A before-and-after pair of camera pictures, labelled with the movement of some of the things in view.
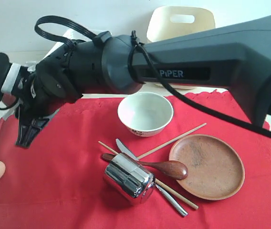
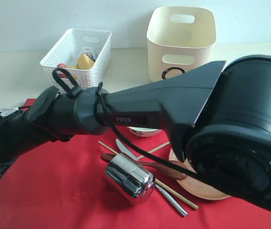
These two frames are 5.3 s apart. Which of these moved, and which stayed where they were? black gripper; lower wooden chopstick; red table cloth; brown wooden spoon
Moved: black gripper
Stayed: lower wooden chopstick; brown wooden spoon; red table cloth
